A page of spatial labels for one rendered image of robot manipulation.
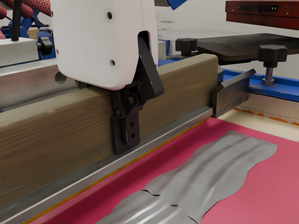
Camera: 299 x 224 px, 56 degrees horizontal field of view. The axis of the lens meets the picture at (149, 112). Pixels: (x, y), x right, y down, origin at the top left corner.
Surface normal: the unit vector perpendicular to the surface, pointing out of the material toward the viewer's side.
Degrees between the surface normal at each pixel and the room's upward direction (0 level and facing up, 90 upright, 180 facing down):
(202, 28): 90
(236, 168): 32
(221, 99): 90
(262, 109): 90
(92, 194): 0
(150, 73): 61
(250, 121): 0
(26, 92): 90
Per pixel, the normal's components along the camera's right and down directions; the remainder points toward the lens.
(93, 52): -0.68, 0.29
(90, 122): 0.72, 0.24
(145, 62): 0.62, -0.23
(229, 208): -0.04, -0.92
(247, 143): 0.26, -0.65
